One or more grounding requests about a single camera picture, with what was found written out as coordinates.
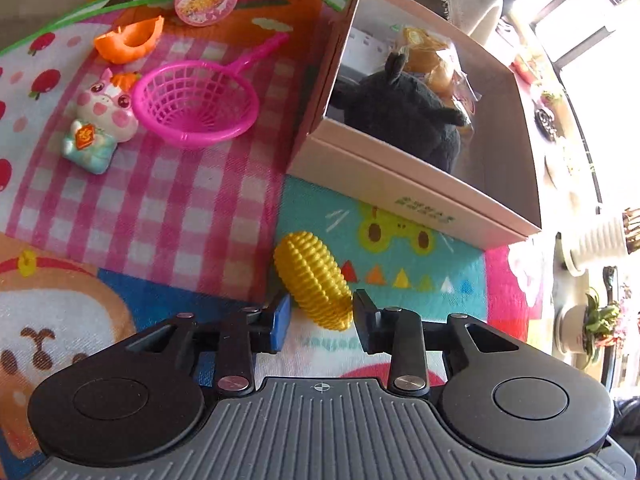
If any white pot with plant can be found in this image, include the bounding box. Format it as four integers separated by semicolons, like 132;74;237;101
554;288;624;370

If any packaged bread snack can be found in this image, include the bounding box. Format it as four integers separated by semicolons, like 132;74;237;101
396;25;482;126

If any black plush toy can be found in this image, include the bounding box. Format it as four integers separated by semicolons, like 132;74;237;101
330;51;468;174

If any pink cardboard box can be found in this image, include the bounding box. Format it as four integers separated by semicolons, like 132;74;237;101
288;0;541;249

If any white ribbed pot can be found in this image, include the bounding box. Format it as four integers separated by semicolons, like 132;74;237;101
560;212;628;276

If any pink plastic strainer toy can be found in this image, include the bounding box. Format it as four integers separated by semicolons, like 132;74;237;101
131;32;288;148

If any colourful play mat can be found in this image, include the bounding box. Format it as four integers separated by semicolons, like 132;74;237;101
1;0;542;479

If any yellow toy corn cob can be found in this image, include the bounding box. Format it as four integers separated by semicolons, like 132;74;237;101
273;231;354;332

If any orange plastic pumpkin half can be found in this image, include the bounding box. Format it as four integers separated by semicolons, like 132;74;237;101
93;16;164;65

